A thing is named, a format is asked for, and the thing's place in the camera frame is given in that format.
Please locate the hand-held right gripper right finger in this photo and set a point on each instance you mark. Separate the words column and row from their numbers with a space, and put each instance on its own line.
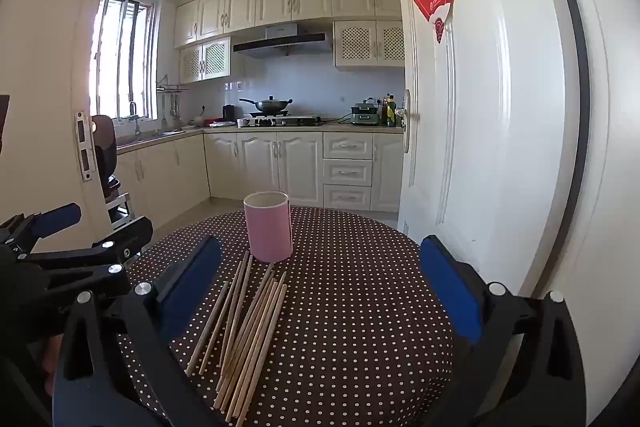
column 450, row 287

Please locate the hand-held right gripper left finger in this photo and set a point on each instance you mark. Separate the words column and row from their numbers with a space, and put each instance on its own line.
column 192, row 287

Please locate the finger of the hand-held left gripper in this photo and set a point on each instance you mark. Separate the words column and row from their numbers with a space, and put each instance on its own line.
column 60, row 217
column 125, row 247

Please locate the bunch of wooden chopsticks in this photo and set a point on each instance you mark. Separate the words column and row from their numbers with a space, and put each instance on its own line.
column 250, row 342

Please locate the pink cup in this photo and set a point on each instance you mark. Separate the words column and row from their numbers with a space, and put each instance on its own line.
column 267, row 232

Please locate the metal storage rack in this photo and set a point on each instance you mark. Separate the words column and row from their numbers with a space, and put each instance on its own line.
column 120, row 209

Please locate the metal door strike plate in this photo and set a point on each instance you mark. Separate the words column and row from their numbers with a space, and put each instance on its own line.
column 85, row 147

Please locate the black countertop appliance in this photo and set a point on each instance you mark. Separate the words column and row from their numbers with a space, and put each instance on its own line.
column 105, row 147

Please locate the brown polka dot tablecloth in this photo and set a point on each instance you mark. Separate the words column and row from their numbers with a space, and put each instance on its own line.
column 350, row 307

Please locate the metal faucet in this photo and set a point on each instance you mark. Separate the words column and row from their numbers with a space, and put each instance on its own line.
column 134, row 117

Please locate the cream cabinet drawer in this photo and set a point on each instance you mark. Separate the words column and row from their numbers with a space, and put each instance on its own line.
column 347, row 197
column 347, row 173
column 347, row 146

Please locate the black electric kettle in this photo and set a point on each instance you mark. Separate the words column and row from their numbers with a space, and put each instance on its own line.
column 229, row 113

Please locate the barred window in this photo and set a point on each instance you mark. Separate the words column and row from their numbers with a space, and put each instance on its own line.
column 125, row 57

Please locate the white door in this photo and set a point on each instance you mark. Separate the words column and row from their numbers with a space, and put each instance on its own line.
column 490, row 107

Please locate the green bottle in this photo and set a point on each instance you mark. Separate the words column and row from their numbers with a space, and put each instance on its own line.
column 391, row 112

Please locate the gas stove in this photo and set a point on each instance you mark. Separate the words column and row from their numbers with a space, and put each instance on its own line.
column 285, row 122

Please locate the green electric cooker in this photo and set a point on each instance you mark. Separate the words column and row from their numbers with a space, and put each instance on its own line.
column 365, row 116

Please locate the black wok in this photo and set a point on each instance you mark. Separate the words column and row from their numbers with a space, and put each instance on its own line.
column 272, row 106

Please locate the cream lattice door cabinet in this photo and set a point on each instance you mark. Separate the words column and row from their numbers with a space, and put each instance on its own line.
column 367, row 43
column 205, row 59

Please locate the range hood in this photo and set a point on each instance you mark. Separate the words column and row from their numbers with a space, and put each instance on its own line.
column 280, row 43

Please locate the wall utensil rail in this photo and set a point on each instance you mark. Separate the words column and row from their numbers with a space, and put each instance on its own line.
column 170, row 97

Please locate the white wall socket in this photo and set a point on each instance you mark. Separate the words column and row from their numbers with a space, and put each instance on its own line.
column 235, row 85

